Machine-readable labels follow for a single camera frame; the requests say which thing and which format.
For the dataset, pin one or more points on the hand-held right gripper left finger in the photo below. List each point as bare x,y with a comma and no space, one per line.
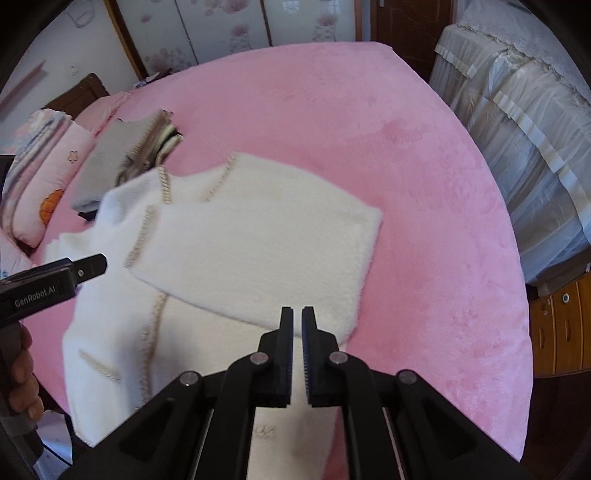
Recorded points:
287,337

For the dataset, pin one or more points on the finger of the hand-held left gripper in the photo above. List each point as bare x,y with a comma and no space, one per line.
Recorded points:
92,266

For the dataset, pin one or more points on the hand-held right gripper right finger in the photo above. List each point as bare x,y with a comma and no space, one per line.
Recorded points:
308,337

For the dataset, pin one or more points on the white fluffy sweater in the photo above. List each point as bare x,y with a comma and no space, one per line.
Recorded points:
258,240

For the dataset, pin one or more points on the stack of folded clothes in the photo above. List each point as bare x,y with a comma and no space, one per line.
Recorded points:
106,157

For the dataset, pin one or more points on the person's left hand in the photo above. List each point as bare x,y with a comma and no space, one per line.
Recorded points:
25,383

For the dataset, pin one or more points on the pink pillow with orange print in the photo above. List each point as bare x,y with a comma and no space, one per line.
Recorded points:
55,180

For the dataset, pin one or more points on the cream folded garment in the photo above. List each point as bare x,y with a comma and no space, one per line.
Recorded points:
167,146

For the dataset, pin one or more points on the striped folded quilt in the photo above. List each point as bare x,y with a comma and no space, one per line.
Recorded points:
39,129

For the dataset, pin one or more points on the dark wooden headboard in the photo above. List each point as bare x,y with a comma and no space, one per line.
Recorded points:
78,94

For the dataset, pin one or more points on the pink plush bed blanket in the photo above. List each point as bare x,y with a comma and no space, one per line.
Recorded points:
415,184

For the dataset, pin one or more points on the wooden drawer cabinet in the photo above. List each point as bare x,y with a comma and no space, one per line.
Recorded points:
563,327

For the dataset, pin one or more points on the floral wardrobe doors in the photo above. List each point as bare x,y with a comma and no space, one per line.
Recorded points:
231,32

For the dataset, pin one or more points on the white lace furniture cover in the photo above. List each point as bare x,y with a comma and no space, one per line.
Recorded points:
521,115

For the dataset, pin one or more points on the brown wooden door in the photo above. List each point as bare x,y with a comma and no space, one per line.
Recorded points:
406,23

